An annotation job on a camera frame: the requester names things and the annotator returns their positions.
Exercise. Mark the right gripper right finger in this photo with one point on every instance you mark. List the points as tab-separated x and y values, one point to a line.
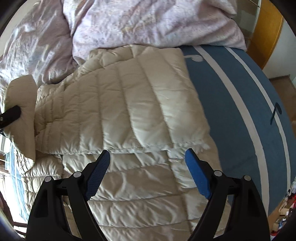
234	210

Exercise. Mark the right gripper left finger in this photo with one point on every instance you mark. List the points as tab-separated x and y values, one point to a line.
48	220

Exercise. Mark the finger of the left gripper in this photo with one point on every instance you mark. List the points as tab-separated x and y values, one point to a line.
9	116

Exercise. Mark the beige quilted down jacket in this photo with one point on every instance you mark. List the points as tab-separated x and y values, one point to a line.
139	104

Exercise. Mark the blue striped bed sheet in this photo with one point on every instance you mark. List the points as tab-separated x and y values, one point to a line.
238	102

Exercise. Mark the pink floral duvet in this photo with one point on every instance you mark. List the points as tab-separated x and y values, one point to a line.
55	37

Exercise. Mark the wooden door frame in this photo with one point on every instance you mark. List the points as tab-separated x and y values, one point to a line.
266	33

